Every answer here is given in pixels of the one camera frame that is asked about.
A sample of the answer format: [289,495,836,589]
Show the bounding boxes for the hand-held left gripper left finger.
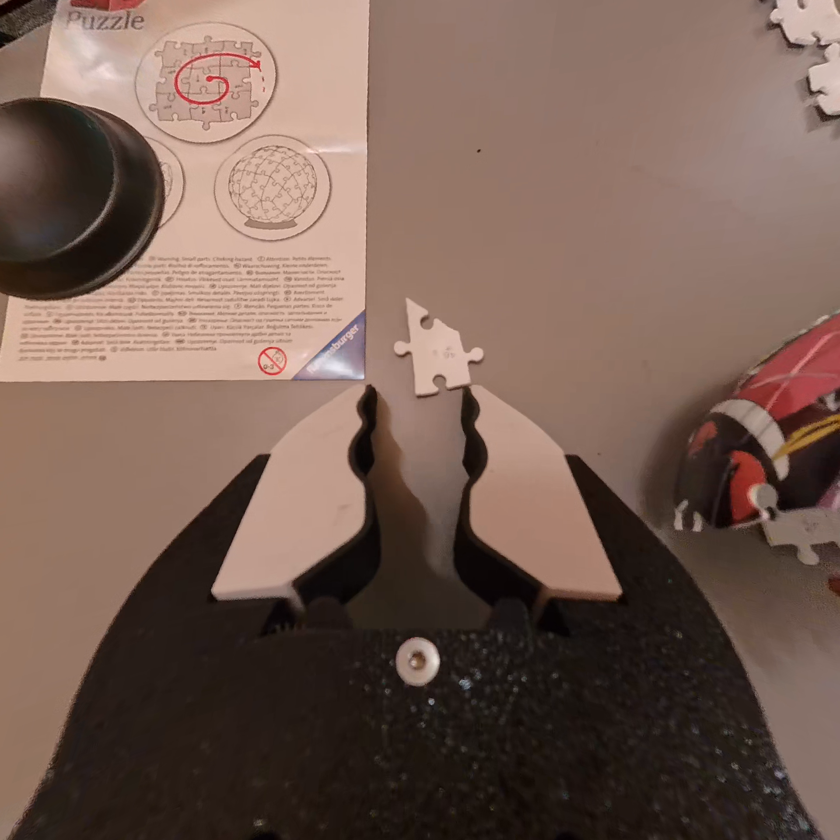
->
[210,385,383,603]

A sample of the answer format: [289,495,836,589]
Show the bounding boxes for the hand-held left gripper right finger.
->
[453,385,624,603]

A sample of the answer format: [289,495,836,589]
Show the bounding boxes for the white puzzle piece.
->
[394,297,485,399]

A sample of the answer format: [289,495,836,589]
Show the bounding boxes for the colourful puzzle ball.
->
[672,311,840,567]

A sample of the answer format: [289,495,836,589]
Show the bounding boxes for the black round ball stand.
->
[0,97,166,301]

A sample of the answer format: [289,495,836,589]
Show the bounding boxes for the scattered white puzzle pieces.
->
[766,0,840,118]

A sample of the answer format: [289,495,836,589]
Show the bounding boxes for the white instruction leaflet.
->
[0,0,370,383]

